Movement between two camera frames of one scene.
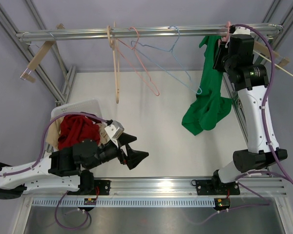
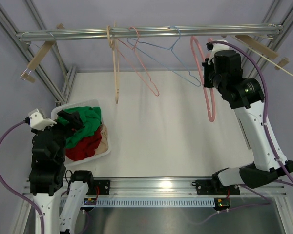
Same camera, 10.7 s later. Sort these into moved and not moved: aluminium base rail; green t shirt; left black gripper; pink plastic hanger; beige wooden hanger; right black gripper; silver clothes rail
Moved: left black gripper; green t shirt; right black gripper; pink plastic hanger
Not moved: aluminium base rail; beige wooden hanger; silver clothes rail
